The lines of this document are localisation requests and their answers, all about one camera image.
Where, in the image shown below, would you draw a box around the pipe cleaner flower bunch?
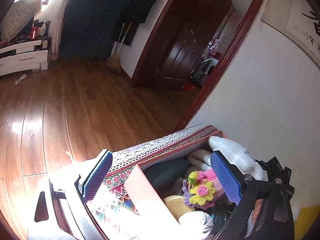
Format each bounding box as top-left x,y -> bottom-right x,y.
182,168 -> 232,210

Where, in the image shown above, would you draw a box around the round yellow cushion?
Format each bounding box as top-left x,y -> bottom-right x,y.
163,195 -> 195,221

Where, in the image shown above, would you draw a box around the teal glasses case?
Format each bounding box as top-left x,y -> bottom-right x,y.
144,158 -> 190,192

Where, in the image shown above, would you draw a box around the white plush bear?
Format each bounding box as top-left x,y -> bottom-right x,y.
208,136 -> 267,181

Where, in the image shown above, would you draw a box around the colourful patterned bed cover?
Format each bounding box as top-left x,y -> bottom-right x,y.
87,124 -> 221,239

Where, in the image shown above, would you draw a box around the yellow pillow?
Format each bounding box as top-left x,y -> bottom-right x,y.
294,205 -> 319,239

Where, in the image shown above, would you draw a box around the straw broom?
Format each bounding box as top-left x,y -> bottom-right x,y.
104,22 -> 132,75

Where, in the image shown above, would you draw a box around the white drawer cabinet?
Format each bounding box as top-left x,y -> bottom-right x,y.
0,36 -> 51,76

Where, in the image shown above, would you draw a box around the dark wooden door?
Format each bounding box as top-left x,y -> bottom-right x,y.
152,0 -> 232,90

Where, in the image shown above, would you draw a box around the calligraphy scroll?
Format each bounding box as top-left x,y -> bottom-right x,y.
261,0 -> 320,64

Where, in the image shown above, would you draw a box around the dark red door frame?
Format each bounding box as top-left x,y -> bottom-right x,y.
131,0 -> 272,132

